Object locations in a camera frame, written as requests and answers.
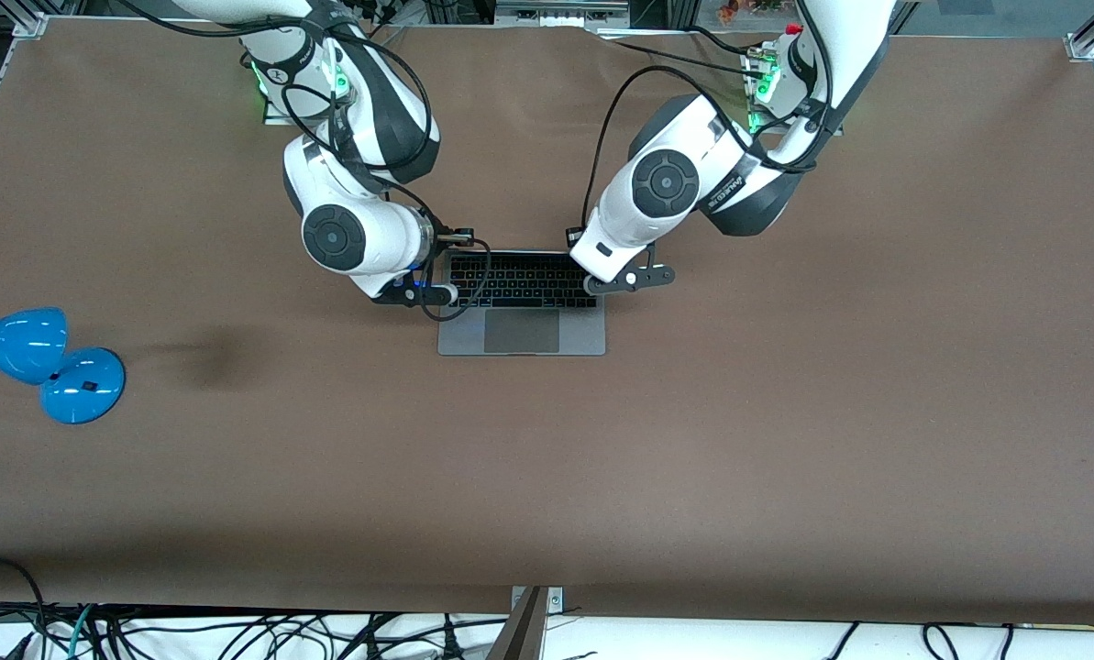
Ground grey laptop with black keyboard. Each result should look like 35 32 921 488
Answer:
436 247 608 357

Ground brown table cover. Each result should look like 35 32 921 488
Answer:
0 16 1094 626

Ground grey power strip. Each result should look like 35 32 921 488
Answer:
494 0 632 29

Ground orange decoration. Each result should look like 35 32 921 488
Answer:
715 0 788 25

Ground blue desk lamp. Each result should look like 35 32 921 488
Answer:
0 307 127 425

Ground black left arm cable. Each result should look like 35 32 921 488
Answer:
581 0 878 232

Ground silver edge bracket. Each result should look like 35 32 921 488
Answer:
510 587 565 614

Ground dark metal post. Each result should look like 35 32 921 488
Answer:
484 587 548 660

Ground long black table cable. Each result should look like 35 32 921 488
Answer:
613 39 769 79

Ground short curved black table cable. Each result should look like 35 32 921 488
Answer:
691 26 751 56

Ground tangled black cables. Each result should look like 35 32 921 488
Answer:
0 600 513 660

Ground teal cable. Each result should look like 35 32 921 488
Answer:
67 604 99 660

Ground black looped cable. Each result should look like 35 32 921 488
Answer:
0 555 49 660

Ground aluminium frame rail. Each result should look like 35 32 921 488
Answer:
0 0 50 177

